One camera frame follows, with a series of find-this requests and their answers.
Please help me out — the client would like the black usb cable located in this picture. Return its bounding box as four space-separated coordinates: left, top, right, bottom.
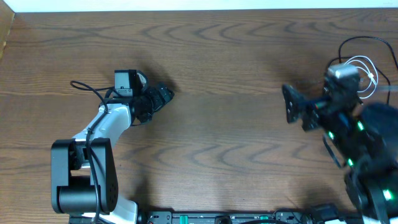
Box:
326 35 398 106

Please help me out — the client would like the white usb cable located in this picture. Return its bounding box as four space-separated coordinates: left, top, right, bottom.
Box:
343 55 380 100

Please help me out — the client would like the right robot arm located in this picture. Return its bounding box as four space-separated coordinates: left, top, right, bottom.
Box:
282 75 397 223

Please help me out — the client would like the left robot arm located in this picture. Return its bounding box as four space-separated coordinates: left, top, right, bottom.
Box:
50 70 174 223

